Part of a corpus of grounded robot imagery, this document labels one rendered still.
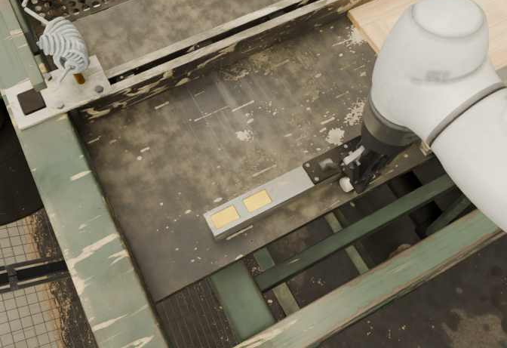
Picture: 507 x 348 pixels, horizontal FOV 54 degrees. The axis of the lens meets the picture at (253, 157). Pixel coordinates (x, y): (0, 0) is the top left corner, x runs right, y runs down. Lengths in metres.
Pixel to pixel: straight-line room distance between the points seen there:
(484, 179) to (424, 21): 0.17
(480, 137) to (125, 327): 0.61
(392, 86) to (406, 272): 0.47
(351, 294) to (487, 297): 1.61
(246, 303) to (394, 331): 1.80
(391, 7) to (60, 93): 0.79
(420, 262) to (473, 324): 1.59
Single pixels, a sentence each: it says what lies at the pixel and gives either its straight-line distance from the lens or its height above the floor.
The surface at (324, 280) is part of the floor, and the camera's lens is 2.88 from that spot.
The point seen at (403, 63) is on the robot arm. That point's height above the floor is 1.78.
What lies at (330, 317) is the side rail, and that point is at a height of 1.56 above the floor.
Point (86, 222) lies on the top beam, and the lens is 0.93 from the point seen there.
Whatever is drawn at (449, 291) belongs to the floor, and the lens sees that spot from 2.55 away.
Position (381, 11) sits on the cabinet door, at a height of 1.15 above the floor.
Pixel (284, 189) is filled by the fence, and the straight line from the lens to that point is 0.98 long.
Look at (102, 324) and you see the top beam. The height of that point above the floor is 1.86.
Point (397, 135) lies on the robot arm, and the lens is 0.66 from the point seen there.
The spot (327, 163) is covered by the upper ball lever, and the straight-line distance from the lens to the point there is 0.99.
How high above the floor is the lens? 2.28
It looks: 48 degrees down
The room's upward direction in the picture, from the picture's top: 94 degrees counter-clockwise
